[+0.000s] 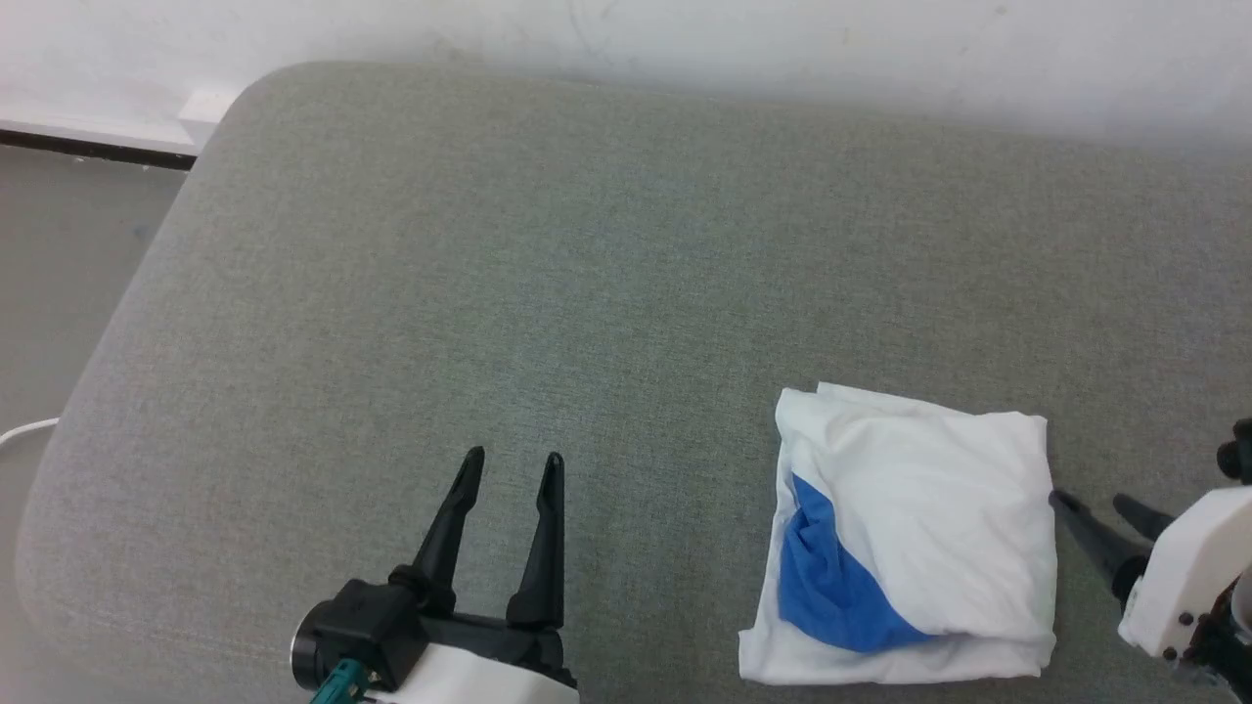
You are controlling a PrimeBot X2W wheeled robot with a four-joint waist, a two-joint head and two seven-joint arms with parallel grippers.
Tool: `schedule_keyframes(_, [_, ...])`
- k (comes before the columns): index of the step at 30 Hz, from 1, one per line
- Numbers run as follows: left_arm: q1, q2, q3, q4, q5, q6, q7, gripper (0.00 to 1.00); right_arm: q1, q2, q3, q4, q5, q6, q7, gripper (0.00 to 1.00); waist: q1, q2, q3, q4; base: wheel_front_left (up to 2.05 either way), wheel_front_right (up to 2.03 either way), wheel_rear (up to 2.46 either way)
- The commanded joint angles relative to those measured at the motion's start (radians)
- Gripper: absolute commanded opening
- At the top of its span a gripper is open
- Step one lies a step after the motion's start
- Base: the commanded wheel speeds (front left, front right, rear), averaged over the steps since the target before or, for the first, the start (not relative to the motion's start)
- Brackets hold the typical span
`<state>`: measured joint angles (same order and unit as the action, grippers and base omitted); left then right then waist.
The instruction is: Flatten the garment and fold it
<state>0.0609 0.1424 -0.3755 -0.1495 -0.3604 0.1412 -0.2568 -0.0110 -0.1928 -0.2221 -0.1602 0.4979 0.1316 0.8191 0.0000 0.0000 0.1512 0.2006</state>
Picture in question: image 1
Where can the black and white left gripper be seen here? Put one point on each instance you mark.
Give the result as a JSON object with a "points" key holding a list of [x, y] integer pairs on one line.
{"points": [[489, 665]]}

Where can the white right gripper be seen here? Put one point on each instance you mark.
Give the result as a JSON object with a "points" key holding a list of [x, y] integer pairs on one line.
{"points": [[1188, 567]]}

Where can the blue and white raglan shirt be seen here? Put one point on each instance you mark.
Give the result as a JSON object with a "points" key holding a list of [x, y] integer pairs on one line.
{"points": [[929, 508]]}

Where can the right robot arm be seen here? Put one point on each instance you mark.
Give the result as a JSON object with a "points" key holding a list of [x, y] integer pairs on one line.
{"points": [[1223, 636]]}

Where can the dark baseboard strip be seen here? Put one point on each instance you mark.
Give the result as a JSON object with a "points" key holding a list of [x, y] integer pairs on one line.
{"points": [[88, 147]]}

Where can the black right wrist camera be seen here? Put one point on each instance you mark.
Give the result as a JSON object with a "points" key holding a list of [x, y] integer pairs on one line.
{"points": [[1237, 450]]}

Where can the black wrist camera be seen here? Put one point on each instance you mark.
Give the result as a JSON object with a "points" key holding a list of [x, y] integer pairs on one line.
{"points": [[367, 626], [1237, 450]]}

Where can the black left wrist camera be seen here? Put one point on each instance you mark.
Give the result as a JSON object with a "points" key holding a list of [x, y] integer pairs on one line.
{"points": [[367, 626]]}

